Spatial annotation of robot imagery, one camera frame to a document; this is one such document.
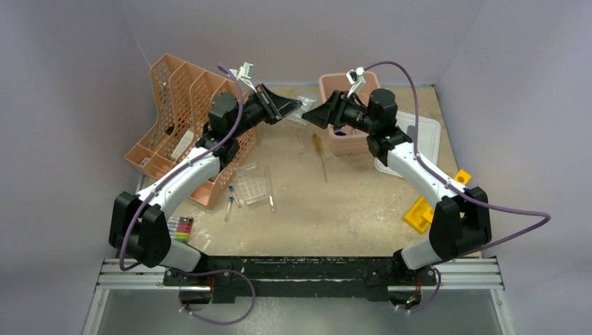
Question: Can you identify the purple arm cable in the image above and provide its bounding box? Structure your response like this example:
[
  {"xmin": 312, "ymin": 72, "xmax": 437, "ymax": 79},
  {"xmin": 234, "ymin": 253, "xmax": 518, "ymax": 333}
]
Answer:
[
  {"xmin": 362, "ymin": 61, "xmax": 552, "ymax": 315},
  {"xmin": 118, "ymin": 64, "xmax": 258, "ymax": 326}
]

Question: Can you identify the clear plastic well plate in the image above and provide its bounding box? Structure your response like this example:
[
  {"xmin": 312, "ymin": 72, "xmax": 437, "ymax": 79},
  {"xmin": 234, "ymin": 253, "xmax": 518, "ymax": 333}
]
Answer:
[{"xmin": 236, "ymin": 162, "xmax": 268, "ymax": 205}]

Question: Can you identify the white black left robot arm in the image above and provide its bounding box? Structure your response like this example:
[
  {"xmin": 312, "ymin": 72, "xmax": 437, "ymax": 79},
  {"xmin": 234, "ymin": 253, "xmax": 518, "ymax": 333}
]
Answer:
[{"xmin": 108, "ymin": 84, "xmax": 302, "ymax": 285}]

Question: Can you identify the colored marker pack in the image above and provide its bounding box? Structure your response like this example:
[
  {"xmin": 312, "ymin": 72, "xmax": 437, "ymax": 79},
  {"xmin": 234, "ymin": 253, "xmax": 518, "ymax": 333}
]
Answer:
[{"xmin": 168, "ymin": 216, "xmax": 194, "ymax": 244}]

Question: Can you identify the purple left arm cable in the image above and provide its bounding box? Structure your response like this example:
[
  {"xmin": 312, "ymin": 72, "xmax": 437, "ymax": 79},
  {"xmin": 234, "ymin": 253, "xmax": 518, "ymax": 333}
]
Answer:
[{"xmin": 118, "ymin": 64, "xmax": 258, "ymax": 326}]

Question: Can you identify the brown bristle tube brush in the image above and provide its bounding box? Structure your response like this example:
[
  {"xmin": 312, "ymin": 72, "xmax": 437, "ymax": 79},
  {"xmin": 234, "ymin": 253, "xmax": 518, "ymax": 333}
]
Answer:
[{"xmin": 312, "ymin": 133, "xmax": 327, "ymax": 182}]

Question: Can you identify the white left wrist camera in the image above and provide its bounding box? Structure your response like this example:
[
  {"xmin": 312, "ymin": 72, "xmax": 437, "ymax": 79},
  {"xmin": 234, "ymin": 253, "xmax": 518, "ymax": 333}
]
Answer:
[{"xmin": 230, "ymin": 62, "xmax": 256, "ymax": 92}]

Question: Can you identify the blue capped tube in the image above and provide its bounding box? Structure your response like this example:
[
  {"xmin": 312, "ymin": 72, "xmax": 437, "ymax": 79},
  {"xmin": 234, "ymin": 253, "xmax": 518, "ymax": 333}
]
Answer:
[
  {"xmin": 224, "ymin": 196, "xmax": 235, "ymax": 222},
  {"xmin": 228, "ymin": 185, "xmax": 242, "ymax": 208}
]

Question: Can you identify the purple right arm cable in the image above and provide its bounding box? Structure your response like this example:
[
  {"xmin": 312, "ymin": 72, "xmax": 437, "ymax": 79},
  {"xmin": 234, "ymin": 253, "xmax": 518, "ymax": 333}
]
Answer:
[{"xmin": 362, "ymin": 61, "xmax": 552, "ymax": 315}]

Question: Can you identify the clay triangle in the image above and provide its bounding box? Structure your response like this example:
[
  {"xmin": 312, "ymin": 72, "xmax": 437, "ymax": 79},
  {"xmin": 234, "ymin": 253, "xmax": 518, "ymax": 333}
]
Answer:
[{"xmin": 287, "ymin": 94, "xmax": 319, "ymax": 125}]

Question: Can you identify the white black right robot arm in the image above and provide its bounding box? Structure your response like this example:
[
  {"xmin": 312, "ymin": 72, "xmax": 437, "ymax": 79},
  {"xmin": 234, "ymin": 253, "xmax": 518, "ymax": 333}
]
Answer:
[{"xmin": 302, "ymin": 89, "xmax": 491, "ymax": 284}]

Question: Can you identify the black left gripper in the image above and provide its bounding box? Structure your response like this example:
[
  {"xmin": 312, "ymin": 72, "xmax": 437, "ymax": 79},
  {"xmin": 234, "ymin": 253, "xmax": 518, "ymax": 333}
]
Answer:
[{"xmin": 230, "ymin": 84, "xmax": 301, "ymax": 140}]

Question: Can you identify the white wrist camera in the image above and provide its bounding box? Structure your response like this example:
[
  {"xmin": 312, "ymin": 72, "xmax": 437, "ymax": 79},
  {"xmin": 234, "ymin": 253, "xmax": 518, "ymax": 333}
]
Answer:
[
  {"xmin": 230, "ymin": 62, "xmax": 256, "ymax": 92},
  {"xmin": 346, "ymin": 67, "xmax": 367, "ymax": 98}
]

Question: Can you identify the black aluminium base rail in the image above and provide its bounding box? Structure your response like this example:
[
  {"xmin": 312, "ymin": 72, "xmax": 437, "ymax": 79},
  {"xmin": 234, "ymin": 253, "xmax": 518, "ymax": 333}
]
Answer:
[{"xmin": 92, "ymin": 254, "xmax": 505, "ymax": 306}]

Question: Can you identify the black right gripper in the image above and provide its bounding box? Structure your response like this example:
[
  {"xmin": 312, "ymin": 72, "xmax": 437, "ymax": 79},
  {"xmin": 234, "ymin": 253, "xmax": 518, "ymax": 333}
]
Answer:
[{"xmin": 303, "ymin": 90, "xmax": 378, "ymax": 135}]

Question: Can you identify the orange perforated file organizer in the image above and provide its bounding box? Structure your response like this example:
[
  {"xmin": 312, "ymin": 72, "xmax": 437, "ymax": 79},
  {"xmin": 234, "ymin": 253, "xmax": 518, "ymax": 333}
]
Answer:
[{"xmin": 124, "ymin": 53, "xmax": 258, "ymax": 211}]

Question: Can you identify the pink plastic bin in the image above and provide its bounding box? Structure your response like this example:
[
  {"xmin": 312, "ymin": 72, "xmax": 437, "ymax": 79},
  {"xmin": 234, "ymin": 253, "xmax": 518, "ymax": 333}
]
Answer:
[{"xmin": 318, "ymin": 71, "xmax": 382, "ymax": 156}]

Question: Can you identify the white plastic bin lid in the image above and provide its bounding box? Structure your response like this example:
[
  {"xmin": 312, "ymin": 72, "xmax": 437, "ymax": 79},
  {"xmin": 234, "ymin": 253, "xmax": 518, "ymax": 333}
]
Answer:
[{"xmin": 369, "ymin": 111, "xmax": 441, "ymax": 177}]

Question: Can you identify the yellow test tube rack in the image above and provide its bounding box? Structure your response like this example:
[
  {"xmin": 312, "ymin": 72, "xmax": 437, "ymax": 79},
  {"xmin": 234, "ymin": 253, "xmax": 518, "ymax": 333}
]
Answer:
[{"xmin": 402, "ymin": 170, "xmax": 472, "ymax": 235}]

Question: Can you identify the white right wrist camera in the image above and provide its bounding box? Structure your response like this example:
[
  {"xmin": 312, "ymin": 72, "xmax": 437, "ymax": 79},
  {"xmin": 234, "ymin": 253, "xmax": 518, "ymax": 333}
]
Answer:
[{"xmin": 346, "ymin": 67, "xmax": 367, "ymax": 98}]

